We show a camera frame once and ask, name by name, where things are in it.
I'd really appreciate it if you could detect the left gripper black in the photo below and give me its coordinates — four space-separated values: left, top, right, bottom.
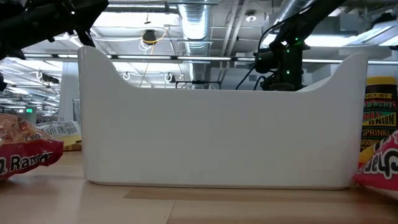
46 0 109 47

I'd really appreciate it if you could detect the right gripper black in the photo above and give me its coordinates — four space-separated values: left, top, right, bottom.
262 42 305 91

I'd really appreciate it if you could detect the white plastic bin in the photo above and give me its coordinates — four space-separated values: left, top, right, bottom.
77 45 369 190

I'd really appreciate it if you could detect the red orange ramen packet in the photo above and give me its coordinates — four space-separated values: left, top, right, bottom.
0 113 65 182

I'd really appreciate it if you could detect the black ceiling device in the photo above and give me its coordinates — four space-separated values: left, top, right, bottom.
42 73 60 85

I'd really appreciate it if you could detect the horizontal LED light bar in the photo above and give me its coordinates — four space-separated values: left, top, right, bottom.
6 53 398 65

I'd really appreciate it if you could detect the yellow-lid seasoning jar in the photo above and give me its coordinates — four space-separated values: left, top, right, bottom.
359 76 398 153

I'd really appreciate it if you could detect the red yellow ramen packet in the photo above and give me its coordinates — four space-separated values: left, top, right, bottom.
353 129 398 200

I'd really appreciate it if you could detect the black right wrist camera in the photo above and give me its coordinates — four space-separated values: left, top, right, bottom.
254 50 278 75

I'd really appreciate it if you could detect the smooth silver ventilation duct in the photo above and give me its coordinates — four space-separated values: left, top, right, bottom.
261 0 312 50

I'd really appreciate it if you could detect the black ceiling cable reel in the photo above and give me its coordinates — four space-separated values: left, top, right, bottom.
141 28 167 52

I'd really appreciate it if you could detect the ribbed silver ventilation duct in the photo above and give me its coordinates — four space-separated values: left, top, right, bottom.
177 0 214 90

